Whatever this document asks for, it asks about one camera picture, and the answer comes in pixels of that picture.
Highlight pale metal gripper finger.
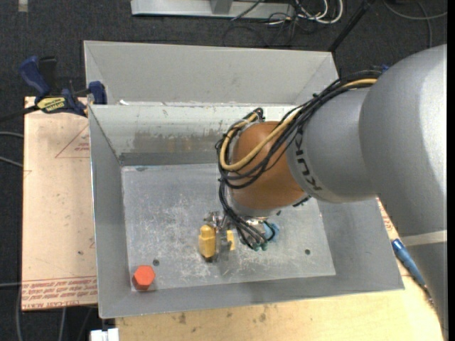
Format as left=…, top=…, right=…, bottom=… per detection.
left=215, top=224, right=230, bottom=261
left=203, top=210, right=222, bottom=229

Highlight yellow toy block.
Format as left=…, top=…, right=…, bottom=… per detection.
left=198, top=224, right=237, bottom=262

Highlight grey metal bin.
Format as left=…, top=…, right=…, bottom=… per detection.
left=83, top=40, right=405, bottom=320

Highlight orange-red hexagonal block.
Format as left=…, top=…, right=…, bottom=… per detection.
left=131, top=264, right=157, bottom=293

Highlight brown cardboard board red print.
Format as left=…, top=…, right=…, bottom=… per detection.
left=21, top=96, right=99, bottom=312

